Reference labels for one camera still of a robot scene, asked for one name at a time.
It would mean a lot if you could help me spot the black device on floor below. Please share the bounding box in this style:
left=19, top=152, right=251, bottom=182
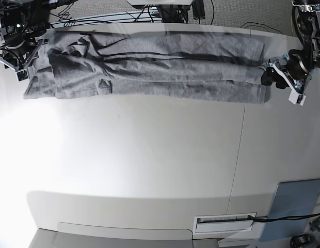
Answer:
left=290, top=234, right=315, bottom=248

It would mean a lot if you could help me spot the black cable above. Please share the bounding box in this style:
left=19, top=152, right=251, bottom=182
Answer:
left=248, top=212, right=320, bottom=223

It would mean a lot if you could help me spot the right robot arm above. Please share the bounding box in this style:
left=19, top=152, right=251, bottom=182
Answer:
left=0, top=1, right=50, bottom=70

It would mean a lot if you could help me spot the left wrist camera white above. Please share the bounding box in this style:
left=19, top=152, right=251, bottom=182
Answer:
left=289, top=90, right=306, bottom=106

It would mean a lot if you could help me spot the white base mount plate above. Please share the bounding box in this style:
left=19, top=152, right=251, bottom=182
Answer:
left=127, top=0, right=193, bottom=6

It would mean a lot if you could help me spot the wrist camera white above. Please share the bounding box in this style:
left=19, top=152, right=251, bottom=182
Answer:
left=15, top=69, right=29, bottom=82
left=289, top=90, right=306, bottom=106

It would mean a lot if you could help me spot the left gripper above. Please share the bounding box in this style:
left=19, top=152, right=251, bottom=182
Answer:
left=261, top=49, right=314, bottom=93

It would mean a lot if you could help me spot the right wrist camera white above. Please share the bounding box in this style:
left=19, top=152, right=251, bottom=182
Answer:
left=15, top=69, right=29, bottom=82

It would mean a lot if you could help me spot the white cable grommet tray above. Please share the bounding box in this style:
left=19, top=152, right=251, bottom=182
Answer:
left=193, top=212, right=257, bottom=235

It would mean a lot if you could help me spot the blue-grey flat panel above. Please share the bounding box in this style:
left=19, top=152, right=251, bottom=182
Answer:
left=259, top=178, right=320, bottom=242

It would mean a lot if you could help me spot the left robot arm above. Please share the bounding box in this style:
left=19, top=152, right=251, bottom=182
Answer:
left=261, top=1, right=320, bottom=94

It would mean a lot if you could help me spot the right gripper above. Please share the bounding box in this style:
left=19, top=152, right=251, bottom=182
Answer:
left=0, top=38, right=49, bottom=72

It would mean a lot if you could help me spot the grey T-shirt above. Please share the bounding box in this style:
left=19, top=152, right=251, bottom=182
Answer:
left=24, top=32, right=267, bottom=104

